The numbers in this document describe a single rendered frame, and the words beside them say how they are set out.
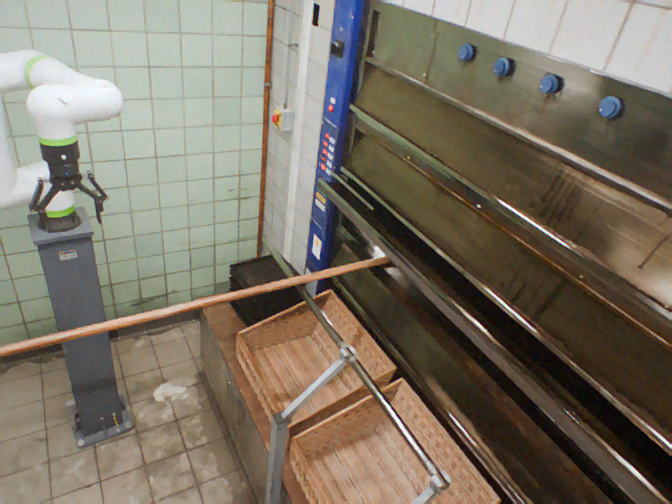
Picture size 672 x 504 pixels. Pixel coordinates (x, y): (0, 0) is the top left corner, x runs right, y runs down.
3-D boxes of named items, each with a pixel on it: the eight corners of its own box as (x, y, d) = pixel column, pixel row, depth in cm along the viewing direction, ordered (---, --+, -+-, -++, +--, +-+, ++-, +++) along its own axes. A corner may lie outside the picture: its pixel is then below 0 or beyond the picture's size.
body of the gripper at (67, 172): (76, 151, 139) (81, 181, 144) (41, 155, 134) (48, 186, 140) (82, 162, 134) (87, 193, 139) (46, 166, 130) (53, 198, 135)
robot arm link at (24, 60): (8, 88, 160) (-2, 47, 153) (49, 83, 168) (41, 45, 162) (32, 100, 150) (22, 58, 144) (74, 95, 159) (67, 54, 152)
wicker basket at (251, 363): (325, 329, 252) (331, 286, 237) (387, 412, 213) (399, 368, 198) (234, 356, 229) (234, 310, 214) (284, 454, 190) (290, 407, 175)
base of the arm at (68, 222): (32, 204, 201) (29, 190, 198) (72, 198, 209) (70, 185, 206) (40, 235, 184) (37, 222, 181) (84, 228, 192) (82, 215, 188)
